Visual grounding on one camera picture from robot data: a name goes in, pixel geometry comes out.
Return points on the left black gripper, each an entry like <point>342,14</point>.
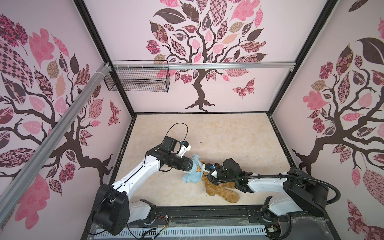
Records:
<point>184,165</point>

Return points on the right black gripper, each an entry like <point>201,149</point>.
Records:
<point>219,166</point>

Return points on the brown plush teddy bear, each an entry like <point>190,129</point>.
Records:
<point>226,190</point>

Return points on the light blue fleece hoodie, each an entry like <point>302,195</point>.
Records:
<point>196,173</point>

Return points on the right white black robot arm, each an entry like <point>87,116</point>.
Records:
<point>297,191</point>

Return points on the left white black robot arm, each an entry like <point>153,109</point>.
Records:
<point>112,209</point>

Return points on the white slotted cable duct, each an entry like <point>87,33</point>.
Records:
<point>183,232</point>

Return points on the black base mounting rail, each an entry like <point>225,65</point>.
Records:
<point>295,226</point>

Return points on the black wire mesh basket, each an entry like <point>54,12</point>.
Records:
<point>139,76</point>

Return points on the rear aluminium rail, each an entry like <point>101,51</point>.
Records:
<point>203,66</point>

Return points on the aluminium rail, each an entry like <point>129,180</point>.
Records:
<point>203,66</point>
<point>24,178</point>

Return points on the left aluminium rail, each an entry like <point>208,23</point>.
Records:
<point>24,178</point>

